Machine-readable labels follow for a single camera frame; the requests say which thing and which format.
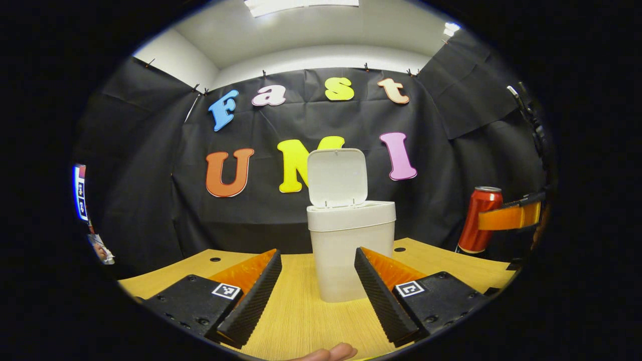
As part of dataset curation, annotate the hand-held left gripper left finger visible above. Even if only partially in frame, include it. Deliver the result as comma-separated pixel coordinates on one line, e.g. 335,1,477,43
142,248,283,350

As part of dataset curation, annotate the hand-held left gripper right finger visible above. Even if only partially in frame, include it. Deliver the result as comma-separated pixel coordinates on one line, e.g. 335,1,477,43
354,246,491,347

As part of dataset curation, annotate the red pop can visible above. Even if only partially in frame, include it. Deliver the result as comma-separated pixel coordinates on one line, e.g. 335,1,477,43
457,186,504,255

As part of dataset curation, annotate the white desktop garbage bin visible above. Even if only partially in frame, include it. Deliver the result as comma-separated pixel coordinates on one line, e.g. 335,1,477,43
306,148,397,303

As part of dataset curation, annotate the wooden desktop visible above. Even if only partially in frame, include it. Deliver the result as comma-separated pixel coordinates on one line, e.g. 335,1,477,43
118,237,517,361

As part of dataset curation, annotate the black backdrop cloth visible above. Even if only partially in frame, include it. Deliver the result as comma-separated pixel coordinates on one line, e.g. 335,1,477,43
73,28,555,279

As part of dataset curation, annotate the white paper sheet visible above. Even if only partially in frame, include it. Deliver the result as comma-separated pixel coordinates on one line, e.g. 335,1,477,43
89,234,115,265

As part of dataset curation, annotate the computer monitor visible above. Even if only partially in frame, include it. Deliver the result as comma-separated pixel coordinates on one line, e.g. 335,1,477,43
74,164,89,222

